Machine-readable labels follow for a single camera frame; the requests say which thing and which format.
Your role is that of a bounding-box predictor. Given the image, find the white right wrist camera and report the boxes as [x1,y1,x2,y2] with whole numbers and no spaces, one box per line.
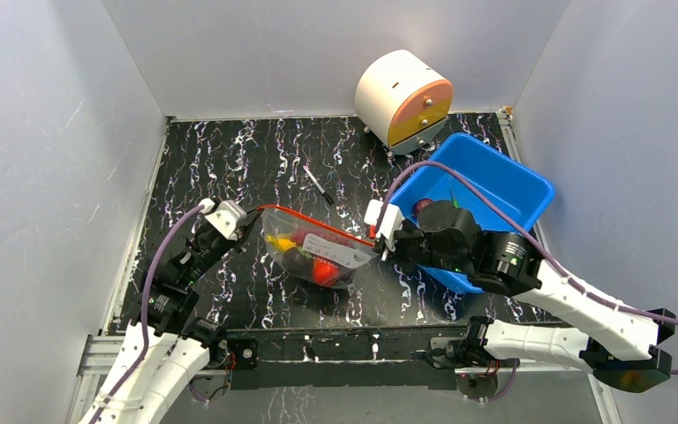
[363,199,404,250]

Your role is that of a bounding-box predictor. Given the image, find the aluminium frame rail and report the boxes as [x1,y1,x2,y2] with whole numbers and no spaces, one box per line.
[65,335,622,423]

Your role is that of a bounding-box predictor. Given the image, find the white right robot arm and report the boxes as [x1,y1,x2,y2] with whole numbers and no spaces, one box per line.
[364,200,674,393]

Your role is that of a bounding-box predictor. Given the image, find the dark mangosteen green leaves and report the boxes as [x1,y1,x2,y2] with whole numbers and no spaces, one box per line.
[282,247,313,280]

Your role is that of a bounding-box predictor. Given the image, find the black white marker pen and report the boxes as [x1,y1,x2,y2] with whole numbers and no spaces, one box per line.
[303,165,335,206]

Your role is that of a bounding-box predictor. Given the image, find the white round drawer cabinet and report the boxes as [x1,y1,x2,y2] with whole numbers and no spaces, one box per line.
[354,49,454,155]

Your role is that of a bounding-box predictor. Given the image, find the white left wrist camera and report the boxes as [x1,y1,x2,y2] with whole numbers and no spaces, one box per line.
[199,198,247,241]

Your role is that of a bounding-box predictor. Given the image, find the yellow banana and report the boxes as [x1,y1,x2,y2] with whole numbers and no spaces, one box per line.
[265,235,297,254]

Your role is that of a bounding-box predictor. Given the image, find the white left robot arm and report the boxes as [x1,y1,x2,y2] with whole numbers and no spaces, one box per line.
[80,199,261,423]

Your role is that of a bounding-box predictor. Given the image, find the purple mangosteen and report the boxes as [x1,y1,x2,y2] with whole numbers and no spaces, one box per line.
[412,198,433,218]

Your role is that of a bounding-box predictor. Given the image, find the clear zip top bag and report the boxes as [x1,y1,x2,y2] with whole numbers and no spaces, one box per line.
[260,205,377,290]

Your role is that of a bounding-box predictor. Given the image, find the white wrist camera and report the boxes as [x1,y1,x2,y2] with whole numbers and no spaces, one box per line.
[363,199,404,250]
[199,198,247,241]

